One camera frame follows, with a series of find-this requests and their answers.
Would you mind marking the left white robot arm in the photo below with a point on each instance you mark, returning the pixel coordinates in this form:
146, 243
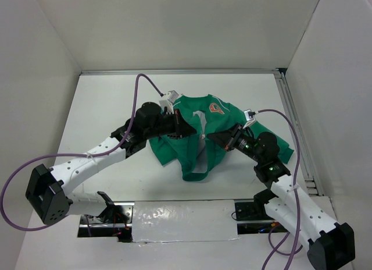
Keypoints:
51, 190

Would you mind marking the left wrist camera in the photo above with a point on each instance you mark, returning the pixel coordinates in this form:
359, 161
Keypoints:
167, 101

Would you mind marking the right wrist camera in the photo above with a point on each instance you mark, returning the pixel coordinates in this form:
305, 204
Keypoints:
250, 118

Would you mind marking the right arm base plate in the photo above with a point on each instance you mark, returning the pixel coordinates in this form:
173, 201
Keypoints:
251, 219

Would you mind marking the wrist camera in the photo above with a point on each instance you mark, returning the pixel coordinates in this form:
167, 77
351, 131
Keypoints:
167, 101
250, 118

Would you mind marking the silver tape patch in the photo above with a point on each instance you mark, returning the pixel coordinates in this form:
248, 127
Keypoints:
183, 221

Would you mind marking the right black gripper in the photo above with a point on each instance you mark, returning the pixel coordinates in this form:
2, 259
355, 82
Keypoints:
223, 139

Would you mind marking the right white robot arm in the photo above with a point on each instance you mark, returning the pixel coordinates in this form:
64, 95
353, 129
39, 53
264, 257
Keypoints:
328, 244

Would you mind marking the green jacket with white lettering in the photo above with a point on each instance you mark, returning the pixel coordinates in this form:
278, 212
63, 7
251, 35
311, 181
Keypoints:
196, 155

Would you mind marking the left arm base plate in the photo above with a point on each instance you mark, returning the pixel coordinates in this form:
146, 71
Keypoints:
115, 223

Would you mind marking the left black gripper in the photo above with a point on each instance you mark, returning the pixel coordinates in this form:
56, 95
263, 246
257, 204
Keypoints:
181, 128

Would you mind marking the aluminium frame rail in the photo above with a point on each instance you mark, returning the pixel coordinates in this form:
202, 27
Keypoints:
103, 102

